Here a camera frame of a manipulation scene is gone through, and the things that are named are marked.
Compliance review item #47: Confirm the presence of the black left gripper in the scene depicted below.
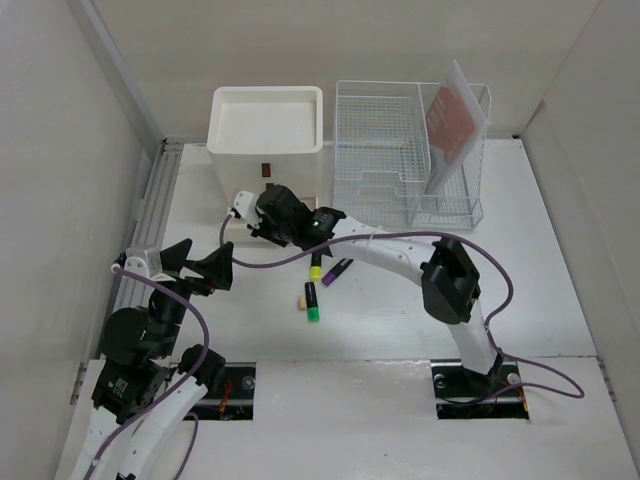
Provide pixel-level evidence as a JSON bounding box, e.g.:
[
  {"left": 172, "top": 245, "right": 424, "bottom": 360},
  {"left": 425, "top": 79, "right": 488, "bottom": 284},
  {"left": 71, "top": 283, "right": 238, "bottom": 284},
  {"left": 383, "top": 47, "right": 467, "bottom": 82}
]
[{"left": 149, "top": 237, "right": 233, "bottom": 354}]

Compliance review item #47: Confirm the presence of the white bottom drawer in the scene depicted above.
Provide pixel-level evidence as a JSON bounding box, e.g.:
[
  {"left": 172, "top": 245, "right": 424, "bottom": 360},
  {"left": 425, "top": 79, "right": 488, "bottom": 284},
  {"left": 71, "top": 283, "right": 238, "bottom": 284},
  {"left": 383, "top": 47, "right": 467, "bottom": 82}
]
[{"left": 223, "top": 197, "right": 317, "bottom": 244}]

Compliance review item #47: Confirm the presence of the white drawer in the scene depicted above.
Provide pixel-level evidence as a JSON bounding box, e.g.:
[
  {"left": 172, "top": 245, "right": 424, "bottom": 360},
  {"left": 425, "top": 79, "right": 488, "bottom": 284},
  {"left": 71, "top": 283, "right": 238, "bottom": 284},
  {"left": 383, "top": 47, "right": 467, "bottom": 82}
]
[
  {"left": 220, "top": 180, "right": 324, "bottom": 199},
  {"left": 210, "top": 152, "right": 321, "bottom": 183},
  {"left": 223, "top": 197, "right": 317, "bottom": 244}
]

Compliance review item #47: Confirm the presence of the yellow highlighter marker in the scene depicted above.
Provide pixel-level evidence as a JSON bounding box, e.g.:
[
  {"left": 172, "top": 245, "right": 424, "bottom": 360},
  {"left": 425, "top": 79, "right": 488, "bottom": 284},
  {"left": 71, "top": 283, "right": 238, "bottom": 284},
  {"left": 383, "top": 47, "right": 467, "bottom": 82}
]
[{"left": 309, "top": 252, "right": 322, "bottom": 282}]

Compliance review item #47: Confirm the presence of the purple highlighter marker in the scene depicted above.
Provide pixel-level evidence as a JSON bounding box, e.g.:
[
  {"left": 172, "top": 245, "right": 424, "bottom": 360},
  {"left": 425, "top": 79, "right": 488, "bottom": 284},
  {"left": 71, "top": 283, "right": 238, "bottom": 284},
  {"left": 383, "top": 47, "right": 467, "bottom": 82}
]
[{"left": 321, "top": 259, "right": 353, "bottom": 287}]

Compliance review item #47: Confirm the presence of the white top drawer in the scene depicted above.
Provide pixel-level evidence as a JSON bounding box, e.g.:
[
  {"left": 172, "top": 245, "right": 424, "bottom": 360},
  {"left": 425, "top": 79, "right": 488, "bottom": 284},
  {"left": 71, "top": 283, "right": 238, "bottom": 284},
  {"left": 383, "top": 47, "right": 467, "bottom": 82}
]
[{"left": 210, "top": 152, "right": 321, "bottom": 183}]

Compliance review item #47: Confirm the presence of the green highlighter marker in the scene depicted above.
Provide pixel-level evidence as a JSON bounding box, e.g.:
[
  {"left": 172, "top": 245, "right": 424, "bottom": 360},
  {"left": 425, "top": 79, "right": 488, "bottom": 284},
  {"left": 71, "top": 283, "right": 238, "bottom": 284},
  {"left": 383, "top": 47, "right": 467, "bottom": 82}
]
[{"left": 304, "top": 281, "right": 320, "bottom": 323}]

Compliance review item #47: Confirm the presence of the clear mesh document pouch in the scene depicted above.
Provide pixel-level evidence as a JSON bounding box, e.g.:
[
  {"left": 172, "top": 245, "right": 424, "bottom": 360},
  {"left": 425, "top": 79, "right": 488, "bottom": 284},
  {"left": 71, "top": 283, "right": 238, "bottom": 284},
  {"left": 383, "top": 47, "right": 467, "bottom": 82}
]
[{"left": 425, "top": 60, "right": 488, "bottom": 195}]

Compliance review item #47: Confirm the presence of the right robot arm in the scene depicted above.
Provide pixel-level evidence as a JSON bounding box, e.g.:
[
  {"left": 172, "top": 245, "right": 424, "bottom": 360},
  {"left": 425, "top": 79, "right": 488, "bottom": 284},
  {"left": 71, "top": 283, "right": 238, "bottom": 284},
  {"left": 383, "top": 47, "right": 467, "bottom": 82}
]
[{"left": 232, "top": 185, "right": 502, "bottom": 397}]

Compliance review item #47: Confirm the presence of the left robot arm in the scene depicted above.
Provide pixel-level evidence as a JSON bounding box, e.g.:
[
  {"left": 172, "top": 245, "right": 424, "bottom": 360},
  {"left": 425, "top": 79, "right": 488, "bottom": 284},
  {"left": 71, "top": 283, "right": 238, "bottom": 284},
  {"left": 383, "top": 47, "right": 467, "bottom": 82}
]
[{"left": 71, "top": 239, "right": 234, "bottom": 479}]

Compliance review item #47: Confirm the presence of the white drawer organizer body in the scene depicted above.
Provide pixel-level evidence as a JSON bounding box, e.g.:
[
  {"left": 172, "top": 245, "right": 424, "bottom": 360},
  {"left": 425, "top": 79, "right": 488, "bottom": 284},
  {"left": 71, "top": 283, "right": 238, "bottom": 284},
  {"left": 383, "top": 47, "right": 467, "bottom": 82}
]
[{"left": 207, "top": 86, "right": 324, "bottom": 183}]

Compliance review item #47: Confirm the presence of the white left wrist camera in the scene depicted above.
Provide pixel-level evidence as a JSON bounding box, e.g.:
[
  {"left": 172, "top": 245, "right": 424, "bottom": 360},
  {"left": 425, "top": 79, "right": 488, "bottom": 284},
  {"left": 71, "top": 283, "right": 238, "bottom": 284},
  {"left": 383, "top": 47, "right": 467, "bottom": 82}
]
[{"left": 112, "top": 245, "right": 162, "bottom": 279}]

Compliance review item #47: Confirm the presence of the aluminium rail frame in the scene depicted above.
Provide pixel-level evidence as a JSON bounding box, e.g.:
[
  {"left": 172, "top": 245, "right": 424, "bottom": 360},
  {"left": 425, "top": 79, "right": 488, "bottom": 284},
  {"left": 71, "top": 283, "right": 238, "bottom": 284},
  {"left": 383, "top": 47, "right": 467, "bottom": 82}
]
[{"left": 100, "top": 140, "right": 183, "bottom": 338}]

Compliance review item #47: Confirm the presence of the white wire mesh file rack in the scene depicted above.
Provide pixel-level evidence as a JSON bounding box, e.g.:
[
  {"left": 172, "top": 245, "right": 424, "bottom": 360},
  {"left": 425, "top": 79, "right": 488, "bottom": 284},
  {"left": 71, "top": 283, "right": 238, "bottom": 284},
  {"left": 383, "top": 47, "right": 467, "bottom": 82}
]
[{"left": 332, "top": 80, "right": 484, "bottom": 231}]

